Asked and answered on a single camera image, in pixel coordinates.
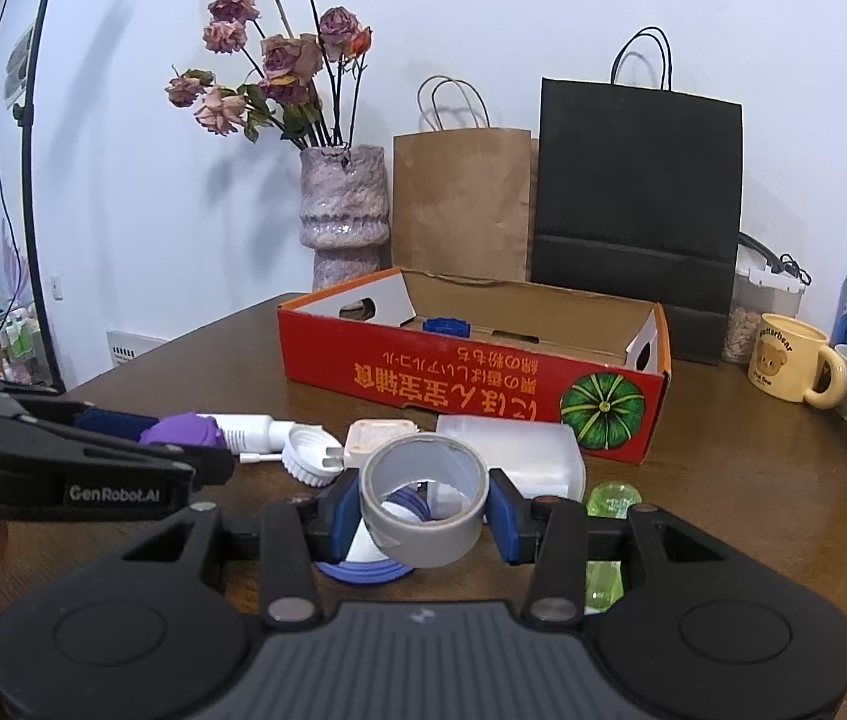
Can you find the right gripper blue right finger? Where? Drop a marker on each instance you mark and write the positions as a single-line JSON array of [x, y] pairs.
[[510, 520]]

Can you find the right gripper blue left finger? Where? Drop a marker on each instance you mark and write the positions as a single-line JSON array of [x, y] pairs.
[[336, 519]]

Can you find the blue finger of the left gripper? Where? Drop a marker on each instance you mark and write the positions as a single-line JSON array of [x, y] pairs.
[[113, 423]]

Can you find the purple gear-shaped lid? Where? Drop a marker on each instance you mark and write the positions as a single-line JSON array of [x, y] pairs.
[[186, 430]]

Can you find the translucent cotton swab box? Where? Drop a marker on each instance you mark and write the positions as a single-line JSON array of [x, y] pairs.
[[540, 458]]

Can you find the grey tape roll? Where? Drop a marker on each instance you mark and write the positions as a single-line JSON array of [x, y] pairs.
[[452, 480]]

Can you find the blue gear-shaped lid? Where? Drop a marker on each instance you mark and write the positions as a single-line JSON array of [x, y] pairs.
[[447, 326]]

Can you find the blue transparent round lid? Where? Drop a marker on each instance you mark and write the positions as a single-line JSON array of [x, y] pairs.
[[365, 564]]

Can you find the white ribbed cap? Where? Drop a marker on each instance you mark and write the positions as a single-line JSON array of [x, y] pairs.
[[312, 456]]

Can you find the white booklet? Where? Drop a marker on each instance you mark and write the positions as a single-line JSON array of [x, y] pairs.
[[128, 346]]

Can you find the white cube charger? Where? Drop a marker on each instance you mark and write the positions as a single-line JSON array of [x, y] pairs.
[[366, 436]]

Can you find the white spray bottle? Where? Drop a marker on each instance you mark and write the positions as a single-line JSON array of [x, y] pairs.
[[253, 434]]

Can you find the orange cardboard box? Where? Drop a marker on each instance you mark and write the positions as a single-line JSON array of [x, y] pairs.
[[597, 363]]

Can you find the pink marbled ceramic vase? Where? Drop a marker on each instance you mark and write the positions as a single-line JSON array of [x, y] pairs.
[[344, 211]]

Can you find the yellow bear mug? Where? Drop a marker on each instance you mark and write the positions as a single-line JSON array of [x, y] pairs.
[[792, 361]]

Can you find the brown paper bag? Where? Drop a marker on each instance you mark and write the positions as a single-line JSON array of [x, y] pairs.
[[463, 190]]

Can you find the clear snack container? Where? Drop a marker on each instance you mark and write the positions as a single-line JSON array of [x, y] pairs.
[[764, 283]]

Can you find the black paper bag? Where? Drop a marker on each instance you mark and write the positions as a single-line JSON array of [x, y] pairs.
[[639, 195]]

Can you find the dried pink roses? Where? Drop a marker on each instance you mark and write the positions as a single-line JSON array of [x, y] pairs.
[[306, 69]]

